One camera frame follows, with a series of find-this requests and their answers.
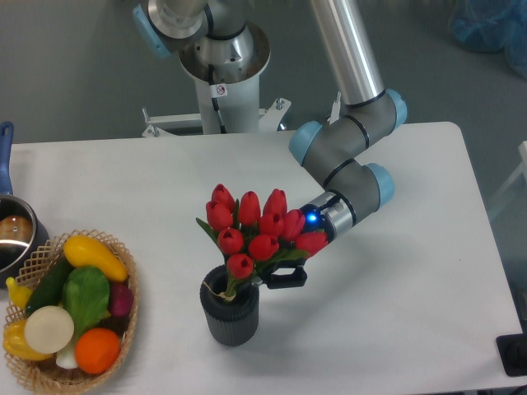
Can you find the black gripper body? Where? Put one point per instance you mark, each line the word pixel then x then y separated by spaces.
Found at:
pixel 315 219

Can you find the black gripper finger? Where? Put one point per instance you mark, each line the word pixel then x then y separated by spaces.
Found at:
pixel 296 279

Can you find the red tulip bouquet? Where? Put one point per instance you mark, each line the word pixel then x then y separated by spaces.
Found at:
pixel 253 238

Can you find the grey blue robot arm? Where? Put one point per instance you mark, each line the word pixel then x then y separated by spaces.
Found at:
pixel 368 111

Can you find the dark grey ribbed vase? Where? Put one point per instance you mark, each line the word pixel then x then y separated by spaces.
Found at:
pixel 230 323

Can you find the purple red radish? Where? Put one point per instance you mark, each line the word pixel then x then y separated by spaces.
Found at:
pixel 121 300

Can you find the green leafy bok choy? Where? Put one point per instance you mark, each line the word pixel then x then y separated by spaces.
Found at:
pixel 85 297

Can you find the orange fruit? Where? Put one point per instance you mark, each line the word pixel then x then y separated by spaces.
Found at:
pixel 97 350

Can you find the yellow squash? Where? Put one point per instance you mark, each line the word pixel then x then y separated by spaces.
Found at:
pixel 82 251

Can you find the black device at table edge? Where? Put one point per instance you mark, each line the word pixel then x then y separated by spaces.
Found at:
pixel 512 351

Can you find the dark green cucumber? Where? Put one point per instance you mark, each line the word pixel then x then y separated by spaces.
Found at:
pixel 50 288

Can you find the white round onion slice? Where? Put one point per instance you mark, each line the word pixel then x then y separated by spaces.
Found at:
pixel 49 329

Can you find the blue plastic bag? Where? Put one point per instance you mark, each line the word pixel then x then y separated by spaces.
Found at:
pixel 491 27

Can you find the woven wicker basket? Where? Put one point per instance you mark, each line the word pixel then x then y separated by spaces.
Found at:
pixel 45 377

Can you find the yellow bell pepper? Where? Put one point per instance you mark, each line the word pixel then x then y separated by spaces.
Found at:
pixel 15 344

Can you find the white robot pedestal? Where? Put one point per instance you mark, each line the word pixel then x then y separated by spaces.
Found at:
pixel 226 75

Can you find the white frame at right edge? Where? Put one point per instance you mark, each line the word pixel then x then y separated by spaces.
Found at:
pixel 510 189

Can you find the blue handled saucepan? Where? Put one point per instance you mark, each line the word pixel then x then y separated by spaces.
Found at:
pixel 21 230

